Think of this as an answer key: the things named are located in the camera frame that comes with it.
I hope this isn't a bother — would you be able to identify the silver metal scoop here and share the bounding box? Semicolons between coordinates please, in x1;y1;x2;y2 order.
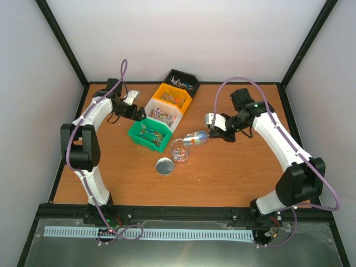
183;131;209;147

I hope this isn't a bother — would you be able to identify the green candy bin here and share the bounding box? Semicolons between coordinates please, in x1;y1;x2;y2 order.
128;118;172;153

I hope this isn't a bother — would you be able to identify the white candy bin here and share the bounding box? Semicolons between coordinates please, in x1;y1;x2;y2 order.
144;98;183;132

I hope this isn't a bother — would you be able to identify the yellow candy bin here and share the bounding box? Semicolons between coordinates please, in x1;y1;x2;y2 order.
152;83;192;115

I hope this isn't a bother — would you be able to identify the black candy bin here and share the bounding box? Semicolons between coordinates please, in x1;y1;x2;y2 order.
163;69;200;98

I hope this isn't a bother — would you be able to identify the round metal jar lid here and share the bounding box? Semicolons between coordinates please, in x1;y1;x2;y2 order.
155;157;175;176

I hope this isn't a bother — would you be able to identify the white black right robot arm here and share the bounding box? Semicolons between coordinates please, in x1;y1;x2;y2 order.
205;88;326;225

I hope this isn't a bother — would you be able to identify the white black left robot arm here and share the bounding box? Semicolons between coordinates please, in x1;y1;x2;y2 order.
60;78;146;224

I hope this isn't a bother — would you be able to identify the clear plastic jar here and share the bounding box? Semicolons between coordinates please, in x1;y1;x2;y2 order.
170;139;189;163

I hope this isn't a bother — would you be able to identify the grey metal front plate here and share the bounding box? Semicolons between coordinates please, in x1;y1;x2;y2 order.
25;219;343;266

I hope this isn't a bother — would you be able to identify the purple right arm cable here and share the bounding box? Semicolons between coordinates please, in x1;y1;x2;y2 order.
211;77;342;249

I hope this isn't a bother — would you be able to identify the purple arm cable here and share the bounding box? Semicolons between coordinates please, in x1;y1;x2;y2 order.
211;77;342;249
66;58;145;245

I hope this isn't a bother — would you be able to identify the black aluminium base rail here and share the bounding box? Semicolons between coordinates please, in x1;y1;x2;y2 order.
37;204;333;226

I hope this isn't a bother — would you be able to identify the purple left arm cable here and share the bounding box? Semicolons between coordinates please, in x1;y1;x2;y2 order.
66;58;145;245

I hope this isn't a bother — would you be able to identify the black enclosure frame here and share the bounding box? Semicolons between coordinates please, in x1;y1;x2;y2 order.
18;1;337;266

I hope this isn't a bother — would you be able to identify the light blue slotted cable duct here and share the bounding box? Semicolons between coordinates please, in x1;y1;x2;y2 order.
43;226;254;243

